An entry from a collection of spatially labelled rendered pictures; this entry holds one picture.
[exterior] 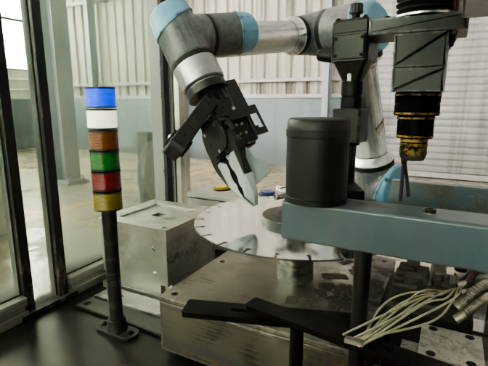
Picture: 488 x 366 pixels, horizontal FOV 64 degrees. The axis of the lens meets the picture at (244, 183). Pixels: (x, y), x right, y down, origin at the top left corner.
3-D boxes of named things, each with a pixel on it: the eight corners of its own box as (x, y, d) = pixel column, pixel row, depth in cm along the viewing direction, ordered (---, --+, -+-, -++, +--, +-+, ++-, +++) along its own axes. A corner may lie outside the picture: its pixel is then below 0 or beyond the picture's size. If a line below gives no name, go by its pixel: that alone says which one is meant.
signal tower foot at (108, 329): (91, 330, 69) (90, 316, 68) (107, 320, 72) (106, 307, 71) (128, 343, 65) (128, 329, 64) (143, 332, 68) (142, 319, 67)
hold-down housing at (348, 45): (325, 144, 60) (331, 2, 56) (338, 142, 64) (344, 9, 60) (361, 147, 57) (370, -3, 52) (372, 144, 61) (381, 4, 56)
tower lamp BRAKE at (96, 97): (78, 107, 59) (77, 87, 59) (102, 107, 63) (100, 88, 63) (100, 107, 57) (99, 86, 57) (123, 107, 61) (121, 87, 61)
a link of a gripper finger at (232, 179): (277, 195, 65) (252, 146, 66) (249, 208, 62) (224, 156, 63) (267, 200, 68) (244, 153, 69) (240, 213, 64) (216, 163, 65)
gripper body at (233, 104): (271, 134, 64) (239, 70, 65) (229, 148, 59) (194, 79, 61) (250, 152, 70) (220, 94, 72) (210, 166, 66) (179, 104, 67)
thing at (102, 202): (87, 210, 63) (86, 191, 62) (109, 203, 67) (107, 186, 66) (107, 213, 61) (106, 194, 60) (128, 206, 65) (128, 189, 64)
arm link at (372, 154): (365, 187, 124) (338, 3, 102) (411, 195, 113) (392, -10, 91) (343, 205, 118) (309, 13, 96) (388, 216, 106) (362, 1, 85)
